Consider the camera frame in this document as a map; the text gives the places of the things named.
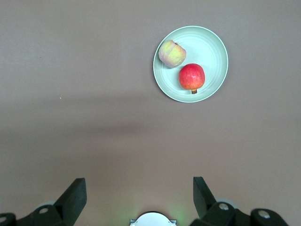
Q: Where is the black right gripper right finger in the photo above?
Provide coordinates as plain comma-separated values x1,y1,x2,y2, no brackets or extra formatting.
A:
190,176,291,226

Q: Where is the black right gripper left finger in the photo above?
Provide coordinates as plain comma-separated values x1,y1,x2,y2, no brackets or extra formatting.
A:
0,178,87,226

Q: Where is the red pomegranate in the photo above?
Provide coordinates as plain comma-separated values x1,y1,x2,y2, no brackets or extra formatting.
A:
178,63,206,95

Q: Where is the yellow pink peach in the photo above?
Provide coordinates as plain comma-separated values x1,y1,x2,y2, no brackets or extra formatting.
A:
158,39,187,69

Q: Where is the brown table cloth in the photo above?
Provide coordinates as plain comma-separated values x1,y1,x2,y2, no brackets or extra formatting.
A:
0,0,301,226

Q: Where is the pale green plate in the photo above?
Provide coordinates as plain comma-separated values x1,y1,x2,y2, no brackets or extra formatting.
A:
152,25,229,103

